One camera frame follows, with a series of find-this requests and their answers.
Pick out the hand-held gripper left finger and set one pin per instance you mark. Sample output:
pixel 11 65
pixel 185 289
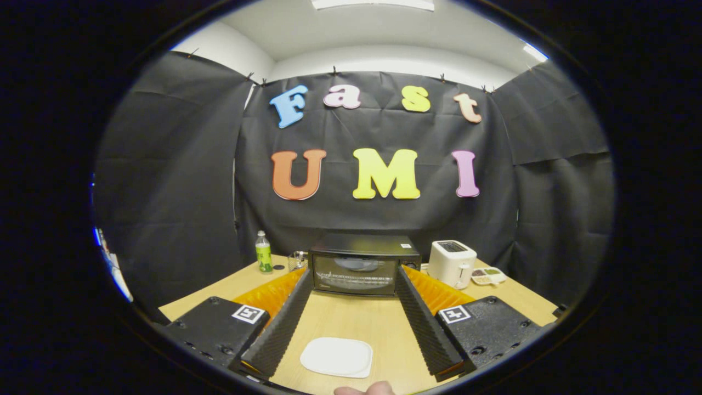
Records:
pixel 285 323

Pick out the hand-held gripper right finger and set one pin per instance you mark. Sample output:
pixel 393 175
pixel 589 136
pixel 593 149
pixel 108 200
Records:
pixel 419 323

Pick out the black toaster oven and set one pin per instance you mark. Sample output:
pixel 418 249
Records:
pixel 362 245

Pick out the white pop-up toaster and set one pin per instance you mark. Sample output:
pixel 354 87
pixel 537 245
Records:
pixel 449 266

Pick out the white rectangular plate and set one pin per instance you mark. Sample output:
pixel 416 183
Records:
pixel 336 357

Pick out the clear utensil holder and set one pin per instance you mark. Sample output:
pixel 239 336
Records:
pixel 298 262

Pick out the green label drink bottle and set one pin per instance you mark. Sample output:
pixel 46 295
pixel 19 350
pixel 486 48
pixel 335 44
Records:
pixel 264 258

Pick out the white divided snack dish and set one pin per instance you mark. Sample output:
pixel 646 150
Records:
pixel 488 276

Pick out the small ceiling light panel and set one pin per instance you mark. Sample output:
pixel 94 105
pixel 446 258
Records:
pixel 535 52

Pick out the long ceiling light panel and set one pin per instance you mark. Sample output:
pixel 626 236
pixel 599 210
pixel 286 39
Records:
pixel 373 4

